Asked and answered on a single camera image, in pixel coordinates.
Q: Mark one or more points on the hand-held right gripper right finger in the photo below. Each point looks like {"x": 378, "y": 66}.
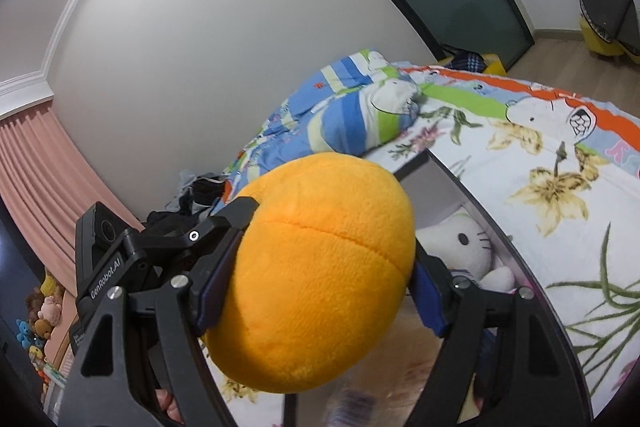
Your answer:
{"x": 427, "y": 302}

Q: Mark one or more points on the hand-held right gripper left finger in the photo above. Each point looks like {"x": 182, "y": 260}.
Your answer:
{"x": 215, "y": 297}

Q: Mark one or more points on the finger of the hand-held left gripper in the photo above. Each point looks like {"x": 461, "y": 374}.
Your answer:
{"x": 210, "y": 229}

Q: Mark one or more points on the orange plush toy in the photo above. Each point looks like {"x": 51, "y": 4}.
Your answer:
{"x": 310, "y": 277}

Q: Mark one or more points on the person's left hand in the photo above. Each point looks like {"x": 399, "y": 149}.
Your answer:
{"x": 167, "y": 407}

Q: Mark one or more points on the dark clothes pile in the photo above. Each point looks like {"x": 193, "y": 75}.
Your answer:
{"x": 200, "y": 189}

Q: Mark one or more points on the white cat plush toy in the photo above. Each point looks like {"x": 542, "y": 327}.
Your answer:
{"x": 460, "y": 242}

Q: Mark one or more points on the pile of small plush toys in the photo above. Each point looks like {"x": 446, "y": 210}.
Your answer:
{"x": 42, "y": 322}

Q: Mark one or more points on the pink curtain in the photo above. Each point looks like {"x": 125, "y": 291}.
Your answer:
{"x": 40, "y": 182}

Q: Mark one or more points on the white floral blanket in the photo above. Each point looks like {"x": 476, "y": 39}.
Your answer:
{"x": 550, "y": 232}

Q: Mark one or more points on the striped colourful pillow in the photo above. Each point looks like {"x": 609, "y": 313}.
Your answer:
{"x": 350, "y": 117}

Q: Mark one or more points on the cartoon patchwork bed sheet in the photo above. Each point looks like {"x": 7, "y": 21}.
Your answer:
{"x": 540, "y": 107}

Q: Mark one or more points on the plaid cloth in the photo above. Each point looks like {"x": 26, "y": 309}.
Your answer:
{"x": 465, "y": 59}

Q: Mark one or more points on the yellow stool with dark cover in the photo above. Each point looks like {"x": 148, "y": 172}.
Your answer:
{"x": 605, "y": 9}

